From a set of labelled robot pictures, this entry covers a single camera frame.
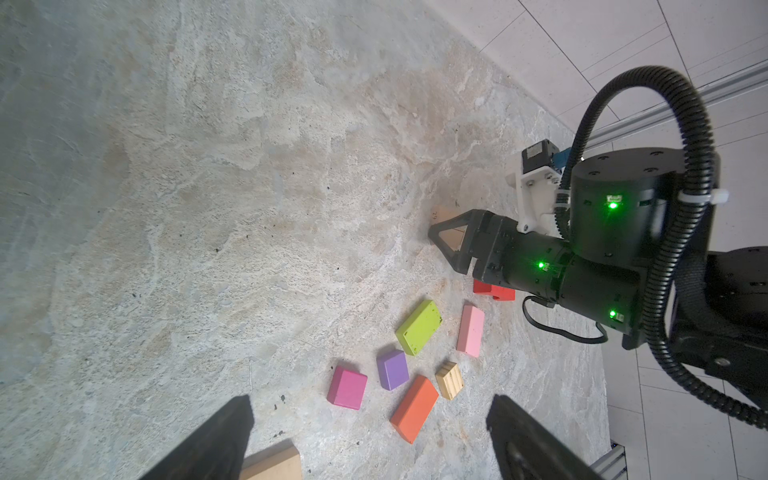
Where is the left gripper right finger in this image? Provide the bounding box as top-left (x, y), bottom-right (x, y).
top-left (486, 394), bottom-right (600, 480)

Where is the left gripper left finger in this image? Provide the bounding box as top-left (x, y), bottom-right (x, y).
top-left (141, 395), bottom-right (254, 480)

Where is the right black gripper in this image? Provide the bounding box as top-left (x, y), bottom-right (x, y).
top-left (428, 209), bottom-right (570, 297)

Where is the natural wood long block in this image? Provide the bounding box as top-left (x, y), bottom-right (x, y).
top-left (239, 440), bottom-right (303, 480)
top-left (430, 205), bottom-right (466, 251)

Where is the red arch block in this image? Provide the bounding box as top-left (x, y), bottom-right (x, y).
top-left (473, 280), bottom-right (516, 302)

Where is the lime green block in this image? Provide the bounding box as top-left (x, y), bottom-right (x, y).
top-left (396, 300), bottom-right (443, 356)

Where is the pink block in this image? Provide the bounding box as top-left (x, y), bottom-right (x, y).
top-left (456, 304), bottom-right (485, 358)

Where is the orange block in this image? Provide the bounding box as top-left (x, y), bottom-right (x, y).
top-left (390, 375), bottom-right (439, 444)

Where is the small natural wood cube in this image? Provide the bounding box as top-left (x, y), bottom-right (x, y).
top-left (435, 361), bottom-right (464, 400)

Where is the magenta cube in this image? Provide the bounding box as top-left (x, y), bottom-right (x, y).
top-left (327, 367), bottom-right (368, 410)

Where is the purple cube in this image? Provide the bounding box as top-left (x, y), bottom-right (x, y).
top-left (377, 349), bottom-right (410, 391)

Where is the right corrugated black conduit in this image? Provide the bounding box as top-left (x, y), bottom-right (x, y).
top-left (553, 65), bottom-right (768, 431)

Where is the aluminium mounting rail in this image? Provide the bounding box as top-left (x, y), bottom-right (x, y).
top-left (590, 443), bottom-right (629, 480)

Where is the right aluminium corner post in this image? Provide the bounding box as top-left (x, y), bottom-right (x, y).
top-left (583, 60), bottom-right (767, 151)

